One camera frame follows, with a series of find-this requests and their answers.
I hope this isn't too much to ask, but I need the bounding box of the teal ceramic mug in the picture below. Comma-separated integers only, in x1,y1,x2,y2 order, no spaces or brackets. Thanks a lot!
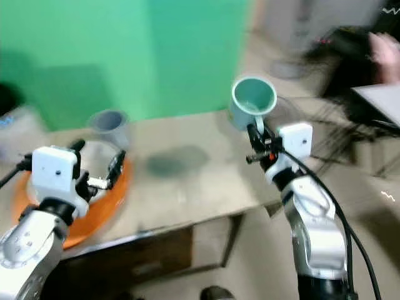
227,76,278,133

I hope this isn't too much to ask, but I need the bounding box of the person's hand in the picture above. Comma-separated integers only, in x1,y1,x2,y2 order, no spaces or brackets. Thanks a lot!
370,31,400,86

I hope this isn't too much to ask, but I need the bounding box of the orange round plate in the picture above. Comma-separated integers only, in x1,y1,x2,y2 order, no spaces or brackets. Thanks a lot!
11,155,133,251

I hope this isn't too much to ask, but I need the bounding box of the grey plastic cup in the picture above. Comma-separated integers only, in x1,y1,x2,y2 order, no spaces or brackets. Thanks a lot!
89,109,131,149

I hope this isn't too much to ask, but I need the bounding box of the white bin with black bag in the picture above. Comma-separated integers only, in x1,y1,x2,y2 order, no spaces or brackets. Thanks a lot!
0,83,39,164

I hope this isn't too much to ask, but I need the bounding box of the dark brown table drawer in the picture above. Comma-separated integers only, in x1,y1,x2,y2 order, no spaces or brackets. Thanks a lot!
59,212,244,299

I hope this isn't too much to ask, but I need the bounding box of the black device with red lights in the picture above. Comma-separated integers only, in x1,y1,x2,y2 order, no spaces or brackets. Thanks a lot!
305,24,400,129

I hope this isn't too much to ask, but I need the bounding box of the green backdrop screen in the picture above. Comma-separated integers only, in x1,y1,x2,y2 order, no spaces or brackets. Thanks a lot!
0,0,252,124

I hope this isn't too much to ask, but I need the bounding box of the white flat board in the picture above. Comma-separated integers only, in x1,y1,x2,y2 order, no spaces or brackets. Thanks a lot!
352,83,400,129

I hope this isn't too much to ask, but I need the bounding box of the black right robot foot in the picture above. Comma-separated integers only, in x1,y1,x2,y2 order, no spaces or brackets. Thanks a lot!
199,285,236,300

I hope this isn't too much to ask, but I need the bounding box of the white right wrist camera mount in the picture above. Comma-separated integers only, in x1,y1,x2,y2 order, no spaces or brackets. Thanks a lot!
264,122,314,183

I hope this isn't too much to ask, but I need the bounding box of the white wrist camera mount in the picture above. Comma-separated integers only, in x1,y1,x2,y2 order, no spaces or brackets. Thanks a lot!
31,146,80,196
264,122,314,183

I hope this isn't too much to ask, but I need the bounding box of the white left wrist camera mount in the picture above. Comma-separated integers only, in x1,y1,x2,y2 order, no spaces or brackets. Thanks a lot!
31,146,80,196

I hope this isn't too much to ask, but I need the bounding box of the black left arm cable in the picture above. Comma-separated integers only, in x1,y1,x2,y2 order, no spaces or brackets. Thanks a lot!
0,156,35,188

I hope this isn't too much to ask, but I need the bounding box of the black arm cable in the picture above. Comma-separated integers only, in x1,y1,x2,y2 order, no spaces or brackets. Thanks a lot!
0,156,35,188
282,149,383,300

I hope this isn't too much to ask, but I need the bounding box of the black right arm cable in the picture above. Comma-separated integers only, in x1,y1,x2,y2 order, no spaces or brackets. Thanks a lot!
282,149,383,300

